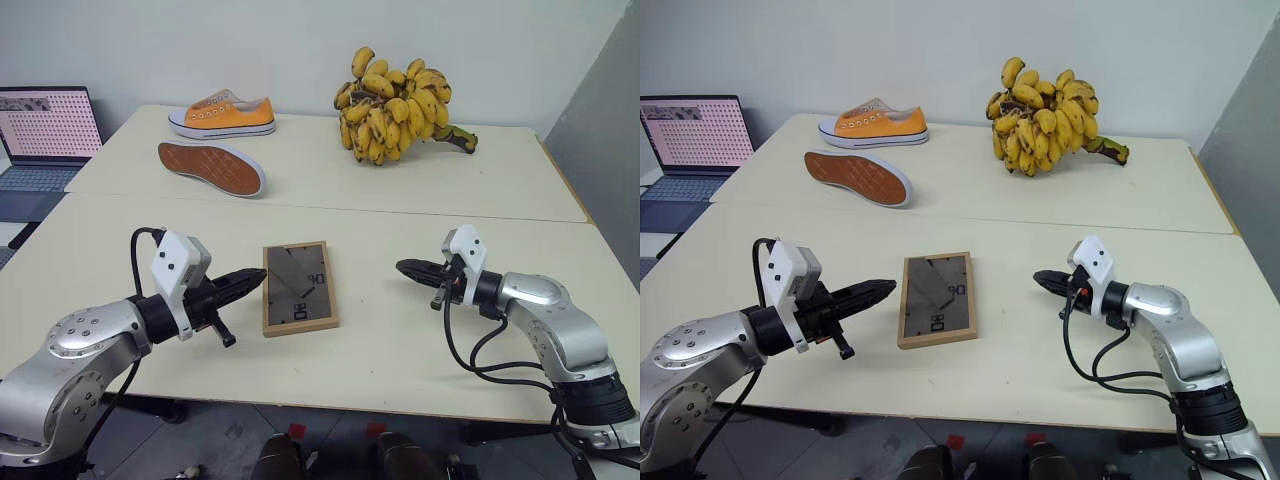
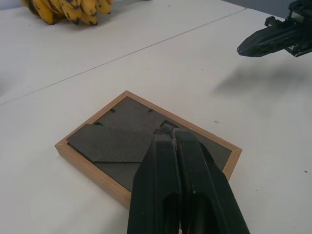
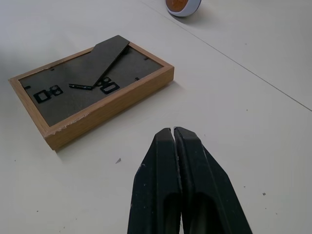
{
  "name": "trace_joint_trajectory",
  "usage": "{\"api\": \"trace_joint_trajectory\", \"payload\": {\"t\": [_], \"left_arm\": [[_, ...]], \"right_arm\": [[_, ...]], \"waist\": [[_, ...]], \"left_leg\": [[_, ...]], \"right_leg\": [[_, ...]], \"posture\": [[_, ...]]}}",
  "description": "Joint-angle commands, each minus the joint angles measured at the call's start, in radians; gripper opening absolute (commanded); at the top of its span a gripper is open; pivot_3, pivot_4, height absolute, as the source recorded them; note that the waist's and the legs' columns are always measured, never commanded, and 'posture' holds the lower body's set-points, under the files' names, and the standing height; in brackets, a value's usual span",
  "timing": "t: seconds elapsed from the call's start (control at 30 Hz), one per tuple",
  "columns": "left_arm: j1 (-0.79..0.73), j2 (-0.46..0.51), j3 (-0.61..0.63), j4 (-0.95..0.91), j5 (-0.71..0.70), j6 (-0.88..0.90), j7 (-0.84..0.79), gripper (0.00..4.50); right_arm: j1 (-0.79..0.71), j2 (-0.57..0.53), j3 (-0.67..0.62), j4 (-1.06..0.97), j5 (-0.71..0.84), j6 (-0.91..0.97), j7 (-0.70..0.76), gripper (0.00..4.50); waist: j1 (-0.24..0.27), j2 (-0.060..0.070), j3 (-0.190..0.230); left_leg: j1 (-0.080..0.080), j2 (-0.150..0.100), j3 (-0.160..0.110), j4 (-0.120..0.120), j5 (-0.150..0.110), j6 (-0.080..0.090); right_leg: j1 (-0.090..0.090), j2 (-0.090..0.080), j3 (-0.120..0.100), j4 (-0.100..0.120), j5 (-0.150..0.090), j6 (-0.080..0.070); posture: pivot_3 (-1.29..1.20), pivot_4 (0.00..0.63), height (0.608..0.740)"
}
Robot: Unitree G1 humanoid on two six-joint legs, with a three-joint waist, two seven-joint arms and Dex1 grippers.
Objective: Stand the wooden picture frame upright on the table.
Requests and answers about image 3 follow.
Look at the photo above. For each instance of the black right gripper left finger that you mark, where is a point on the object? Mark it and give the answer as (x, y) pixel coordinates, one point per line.
(156, 185)

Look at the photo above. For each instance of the wooden picture frame face down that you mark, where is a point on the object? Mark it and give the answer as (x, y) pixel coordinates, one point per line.
(92, 95)

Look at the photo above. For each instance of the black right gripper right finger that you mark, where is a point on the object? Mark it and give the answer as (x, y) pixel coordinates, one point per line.
(209, 190)

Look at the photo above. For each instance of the white round orange-faced object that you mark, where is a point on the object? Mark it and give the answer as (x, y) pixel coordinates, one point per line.
(183, 6)

